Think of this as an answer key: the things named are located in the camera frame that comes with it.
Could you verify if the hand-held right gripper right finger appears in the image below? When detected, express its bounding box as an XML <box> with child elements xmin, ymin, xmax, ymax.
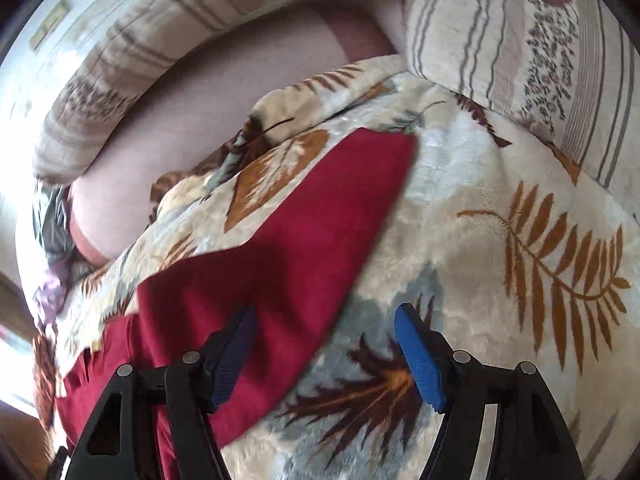
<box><xmin>394</xmin><ymin>302</ymin><xmax>586</xmax><ymax>480</ymax></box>

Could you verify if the grey cloth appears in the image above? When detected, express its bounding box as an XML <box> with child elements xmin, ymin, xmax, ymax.
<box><xmin>32</xmin><ymin>185</ymin><xmax>76</xmax><ymax>261</ymax></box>

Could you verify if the purple floral cloth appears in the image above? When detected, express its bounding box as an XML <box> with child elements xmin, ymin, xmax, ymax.
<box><xmin>32</xmin><ymin>260</ymin><xmax>76</xmax><ymax>321</ymax></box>

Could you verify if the dark red cloth garment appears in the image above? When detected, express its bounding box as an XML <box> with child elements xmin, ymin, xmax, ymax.
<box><xmin>55</xmin><ymin>130</ymin><xmax>418</xmax><ymax>480</ymax></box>

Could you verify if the pink quilted sofa cover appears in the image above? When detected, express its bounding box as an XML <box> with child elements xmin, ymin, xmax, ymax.
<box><xmin>67</xmin><ymin>0</ymin><xmax>408</xmax><ymax>266</ymax></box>

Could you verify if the wide striped floral pillow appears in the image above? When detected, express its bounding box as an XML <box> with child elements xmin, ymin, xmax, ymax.
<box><xmin>402</xmin><ymin>0</ymin><xmax>640</xmax><ymax>206</ymax></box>

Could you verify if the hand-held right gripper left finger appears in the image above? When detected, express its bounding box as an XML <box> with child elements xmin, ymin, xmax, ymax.
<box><xmin>65</xmin><ymin>305</ymin><xmax>258</xmax><ymax>480</ymax></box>

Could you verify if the leaf print fleece blanket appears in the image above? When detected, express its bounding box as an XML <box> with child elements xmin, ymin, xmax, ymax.
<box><xmin>32</xmin><ymin>55</ymin><xmax>640</xmax><ymax>480</ymax></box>

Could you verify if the long striped floral pillow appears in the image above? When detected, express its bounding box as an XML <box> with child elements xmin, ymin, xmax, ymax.
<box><xmin>32</xmin><ymin>0</ymin><xmax>416</xmax><ymax>183</ymax></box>

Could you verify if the wall picture frame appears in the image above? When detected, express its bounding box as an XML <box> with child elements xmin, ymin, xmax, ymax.
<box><xmin>30</xmin><ymin>2</ymin><xmax>68</xmax><ymax>51</ymax></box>

